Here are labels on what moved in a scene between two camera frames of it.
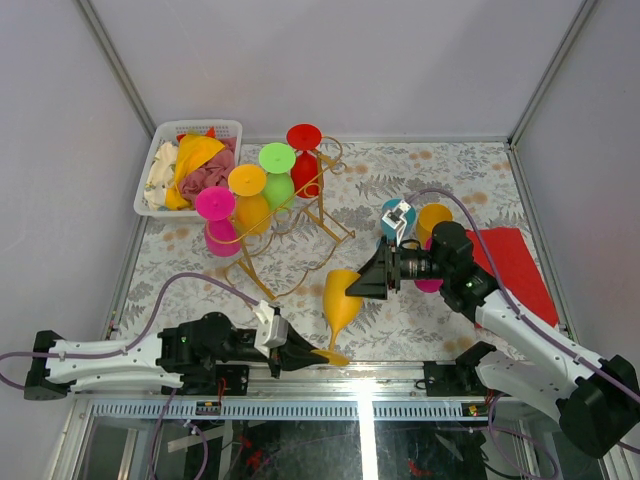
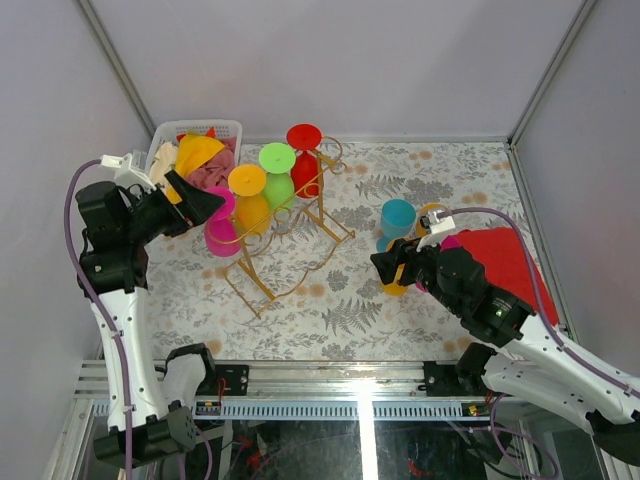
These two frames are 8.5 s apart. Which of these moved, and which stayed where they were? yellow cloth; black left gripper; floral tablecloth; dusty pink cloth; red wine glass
Moved: black left gripper
Stayed: floral tablecloth; red wine glass; dusty pink cloth; yellow cloth
